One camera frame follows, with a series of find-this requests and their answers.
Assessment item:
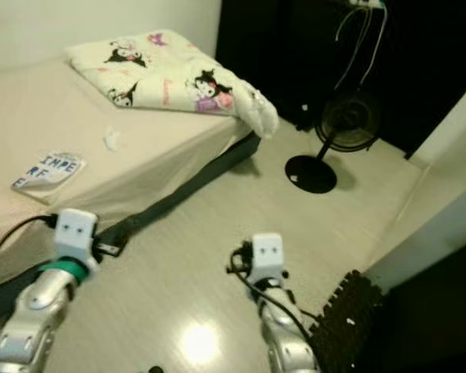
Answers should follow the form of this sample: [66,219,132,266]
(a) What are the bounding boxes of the pink patterned pillow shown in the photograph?
[0,155,61,267]

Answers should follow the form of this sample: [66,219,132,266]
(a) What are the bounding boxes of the white book blue letters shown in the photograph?
[12,152,87,206]

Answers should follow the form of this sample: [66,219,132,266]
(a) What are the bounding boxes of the black standing fan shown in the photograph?
[285,89,382,196]

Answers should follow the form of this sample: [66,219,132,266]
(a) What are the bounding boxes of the black foam floor mat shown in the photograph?
[309,270,386,373]

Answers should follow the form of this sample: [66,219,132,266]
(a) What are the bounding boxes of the cream cartoon print quilt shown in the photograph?
[64,30,281,140]

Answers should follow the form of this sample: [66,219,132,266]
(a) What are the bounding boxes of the black wardrobe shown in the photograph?
[215,0,466,161]

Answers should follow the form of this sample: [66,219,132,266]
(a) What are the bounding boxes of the black cabinet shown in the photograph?
[365,264,466,373]

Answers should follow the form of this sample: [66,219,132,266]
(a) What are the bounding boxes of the white power strip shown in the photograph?
[346,0,386,9]

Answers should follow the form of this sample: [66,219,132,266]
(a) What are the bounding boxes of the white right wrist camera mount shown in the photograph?
[250,233,287,285]

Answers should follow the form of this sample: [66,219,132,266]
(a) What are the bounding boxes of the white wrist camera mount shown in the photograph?
[54,208,100,270]
[250,233,287,285]

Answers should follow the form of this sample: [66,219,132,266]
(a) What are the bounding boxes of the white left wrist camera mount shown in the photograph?
[54,208,100,270]

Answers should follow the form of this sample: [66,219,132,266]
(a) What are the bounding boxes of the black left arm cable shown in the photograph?
[0,214,61,281]

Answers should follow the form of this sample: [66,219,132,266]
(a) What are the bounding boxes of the white hanging cable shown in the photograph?
[333,5,362,44]
[356,5,390,90]

